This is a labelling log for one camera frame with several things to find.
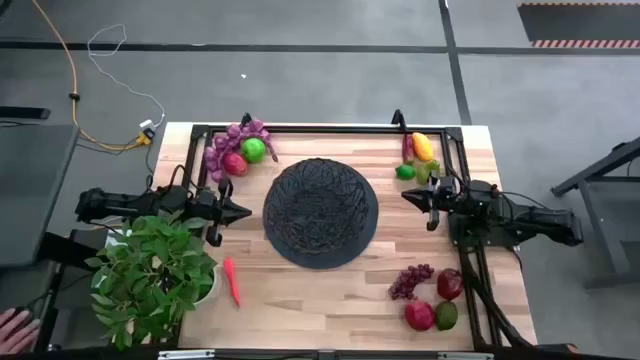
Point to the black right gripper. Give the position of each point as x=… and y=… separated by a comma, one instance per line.
x=433, y=220

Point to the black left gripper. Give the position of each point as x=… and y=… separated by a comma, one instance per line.
x=226, y=189

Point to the yellow green pear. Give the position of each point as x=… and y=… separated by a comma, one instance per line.
x=425, y=174

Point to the green lime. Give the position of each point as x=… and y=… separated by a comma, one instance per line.
x=405, y=172

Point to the pinkish red apple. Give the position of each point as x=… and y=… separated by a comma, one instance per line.
x=235, y=164

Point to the purple red vegetable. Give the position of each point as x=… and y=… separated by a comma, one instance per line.
x=408, y=149

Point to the yellow orange mango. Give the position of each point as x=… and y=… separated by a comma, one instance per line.
x=423, y=146

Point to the bright green apple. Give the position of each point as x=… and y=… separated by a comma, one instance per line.
x=253, y=150

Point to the purple grape bunch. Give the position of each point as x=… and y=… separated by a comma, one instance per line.
x=220, y=145

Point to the dark red grape bunch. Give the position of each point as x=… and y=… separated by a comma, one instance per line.
x=407, y=282

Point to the dark red pomegranate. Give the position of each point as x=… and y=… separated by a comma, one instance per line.
x=450, y=284

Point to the bright red pomegranate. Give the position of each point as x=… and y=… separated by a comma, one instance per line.
x=419, y=315

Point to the olive green round fruit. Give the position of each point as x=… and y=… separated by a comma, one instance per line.
x=446, y=315

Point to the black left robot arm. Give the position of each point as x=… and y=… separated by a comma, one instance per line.
x=125, y=204

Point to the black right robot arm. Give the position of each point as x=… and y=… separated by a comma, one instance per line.
x=525, y=217

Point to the red chili pepper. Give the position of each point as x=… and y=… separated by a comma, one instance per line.
x=231, y=280

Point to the white plant pot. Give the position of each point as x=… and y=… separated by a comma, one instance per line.
x=214, y=287

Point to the round dark woven placemat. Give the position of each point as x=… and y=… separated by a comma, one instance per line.
x=320, y=261

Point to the green leafy plant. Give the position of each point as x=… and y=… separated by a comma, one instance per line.
x=150, y=270

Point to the grey desk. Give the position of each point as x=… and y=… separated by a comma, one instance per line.
x=35, y=190

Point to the black flat bar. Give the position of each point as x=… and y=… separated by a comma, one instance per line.
x=25, y=113

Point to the black striped-edge floor mat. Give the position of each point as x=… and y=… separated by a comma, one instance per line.
x=575, y=22

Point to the person's hand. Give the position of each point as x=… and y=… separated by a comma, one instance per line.
x=17, y=332

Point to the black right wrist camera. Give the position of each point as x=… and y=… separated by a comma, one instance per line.
x=446, y=187

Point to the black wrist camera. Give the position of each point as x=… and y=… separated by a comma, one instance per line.
x=446, y=187
x=205, y=200

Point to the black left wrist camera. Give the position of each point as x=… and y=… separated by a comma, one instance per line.
x=205, y=200

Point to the black aluminium rig frame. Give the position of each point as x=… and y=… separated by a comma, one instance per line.
x=325, y=129

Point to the black diagonal frame strut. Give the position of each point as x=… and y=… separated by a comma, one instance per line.
x=500, y=315
x=50, y=310

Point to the silver metal bracket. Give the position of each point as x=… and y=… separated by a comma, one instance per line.
x=465, y=356
x=185, y=355

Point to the black desk leg frame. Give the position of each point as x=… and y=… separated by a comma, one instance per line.
x=590, y=171

